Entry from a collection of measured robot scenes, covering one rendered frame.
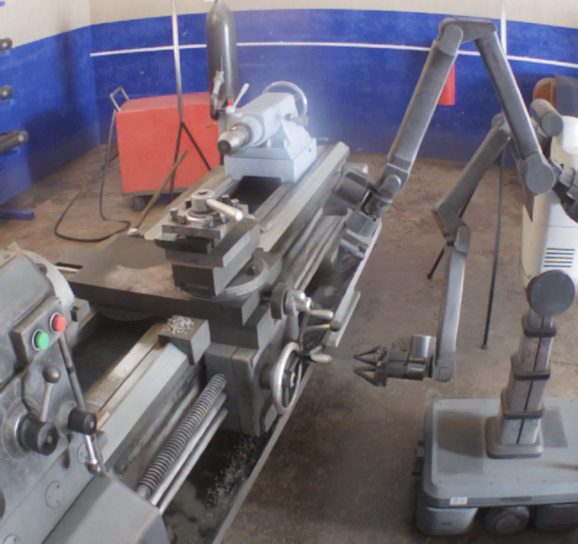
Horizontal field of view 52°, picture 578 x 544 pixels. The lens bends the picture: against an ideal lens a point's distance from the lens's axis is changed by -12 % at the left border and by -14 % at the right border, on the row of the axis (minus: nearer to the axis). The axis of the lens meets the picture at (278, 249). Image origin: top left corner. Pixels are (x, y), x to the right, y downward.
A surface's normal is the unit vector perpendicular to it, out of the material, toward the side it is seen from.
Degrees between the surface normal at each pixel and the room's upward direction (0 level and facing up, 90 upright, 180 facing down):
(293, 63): 90
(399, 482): 0
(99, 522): 32
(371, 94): 90
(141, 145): 90
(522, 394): 90
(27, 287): 45
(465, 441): 0
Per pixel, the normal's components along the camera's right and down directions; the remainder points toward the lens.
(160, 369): 0.51, -0.68
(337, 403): -0.05, -0.90
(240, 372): -0.32, 0.43
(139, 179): 0.02, 0.44
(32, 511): 0.95, 0.10
